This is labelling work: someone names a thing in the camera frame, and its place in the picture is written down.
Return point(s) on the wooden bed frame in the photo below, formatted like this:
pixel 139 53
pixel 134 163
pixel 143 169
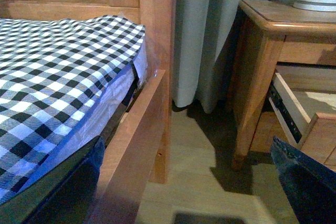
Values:
pixel 132 115

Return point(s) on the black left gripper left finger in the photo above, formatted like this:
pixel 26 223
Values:
pixel 64 194

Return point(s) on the wooden drawer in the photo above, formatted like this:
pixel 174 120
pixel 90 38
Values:
pixel 303 98

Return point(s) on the checkered covered mattress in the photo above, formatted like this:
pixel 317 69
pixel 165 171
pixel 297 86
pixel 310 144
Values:
pixel 52 74

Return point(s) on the wooden nightstand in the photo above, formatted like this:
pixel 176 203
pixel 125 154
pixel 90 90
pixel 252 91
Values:
pixel 272 33

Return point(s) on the grey curtain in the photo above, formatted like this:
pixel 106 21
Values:
pixel 206 34

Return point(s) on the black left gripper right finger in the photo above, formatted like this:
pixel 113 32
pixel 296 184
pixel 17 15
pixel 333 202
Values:
pixel 308 185

